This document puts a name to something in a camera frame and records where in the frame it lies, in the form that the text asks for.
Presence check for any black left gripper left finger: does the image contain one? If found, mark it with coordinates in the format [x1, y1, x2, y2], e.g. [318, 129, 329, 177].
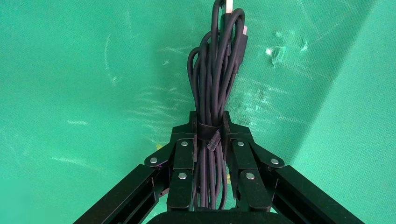
[74, 111, 198, 224]

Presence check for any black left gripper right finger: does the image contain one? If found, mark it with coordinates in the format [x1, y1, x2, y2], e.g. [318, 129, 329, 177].
[222, 111, 366, 224]

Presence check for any black data cable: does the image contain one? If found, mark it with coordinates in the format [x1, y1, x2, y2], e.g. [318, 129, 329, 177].
[187, 0, 249, 211]

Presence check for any green table mat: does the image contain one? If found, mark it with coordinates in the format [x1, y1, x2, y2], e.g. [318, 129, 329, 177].
[0, 0, 396, 224]

